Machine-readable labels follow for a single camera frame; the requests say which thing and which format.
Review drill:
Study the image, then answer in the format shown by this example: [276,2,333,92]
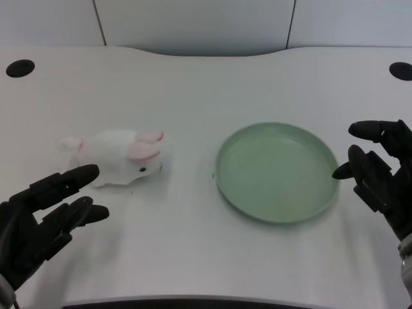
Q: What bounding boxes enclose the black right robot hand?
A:
[332,119,412,242]

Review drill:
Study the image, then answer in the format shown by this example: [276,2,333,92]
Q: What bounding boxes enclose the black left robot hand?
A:
[0,164,110,292]

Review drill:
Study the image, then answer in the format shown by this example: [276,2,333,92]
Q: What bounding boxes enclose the white plush rabbit doll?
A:
[56,129,165,189]

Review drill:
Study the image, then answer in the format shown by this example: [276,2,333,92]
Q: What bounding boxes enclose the green round plate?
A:
[214,121,341,224]

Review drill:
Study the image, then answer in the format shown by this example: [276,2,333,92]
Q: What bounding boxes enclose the black round cable grommet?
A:
[5,59,35,78]
[388,62,412,82]

